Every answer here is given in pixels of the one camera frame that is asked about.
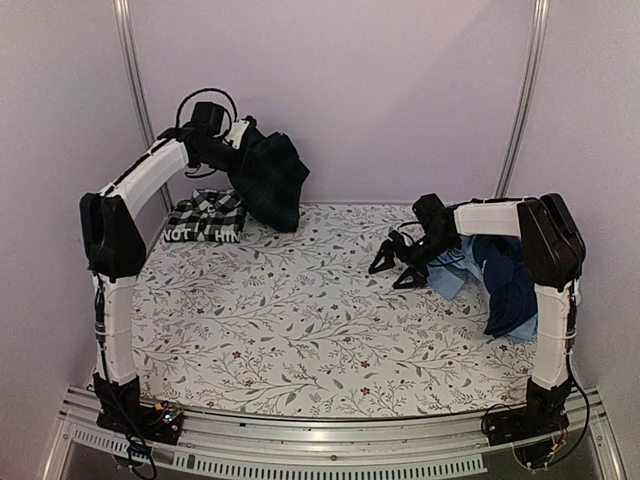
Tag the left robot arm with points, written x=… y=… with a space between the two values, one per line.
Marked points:
x=116 y=251

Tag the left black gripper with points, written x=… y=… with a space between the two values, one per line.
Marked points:
x=238 y=165

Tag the aluminium frame post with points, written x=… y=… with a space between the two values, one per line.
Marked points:
x=532 y=65
x=132 y=68

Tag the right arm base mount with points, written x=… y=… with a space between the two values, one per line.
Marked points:
x=502 y=424

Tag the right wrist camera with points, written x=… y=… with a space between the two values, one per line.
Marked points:
x=398 y=239

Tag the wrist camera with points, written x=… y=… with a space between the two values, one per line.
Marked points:
x=398 y=239
x=239 y=131

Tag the front aluminium rail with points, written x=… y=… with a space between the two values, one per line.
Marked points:
x=226 y=445

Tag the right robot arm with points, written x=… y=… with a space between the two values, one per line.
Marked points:
x=553 y=253

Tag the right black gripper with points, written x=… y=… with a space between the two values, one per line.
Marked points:
x=420 y=274

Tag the right aluminium frame post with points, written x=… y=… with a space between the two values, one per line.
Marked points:
x=532 y=65

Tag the black white checkered shirt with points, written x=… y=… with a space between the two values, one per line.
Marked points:
x=207 y=216

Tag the dark green plaid garment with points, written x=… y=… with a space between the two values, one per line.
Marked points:
x=271 y=179

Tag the floral patterned table mat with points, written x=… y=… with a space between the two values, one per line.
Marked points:
x=295 y=324

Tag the left aluminium frame post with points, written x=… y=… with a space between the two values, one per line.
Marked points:
x=132 y=68

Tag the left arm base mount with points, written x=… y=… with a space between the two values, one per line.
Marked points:
x=161 y=423

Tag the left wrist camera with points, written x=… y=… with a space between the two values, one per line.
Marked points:
x=239 y=131

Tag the light blue garment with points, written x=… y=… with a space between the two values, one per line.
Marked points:
x=449 y=272

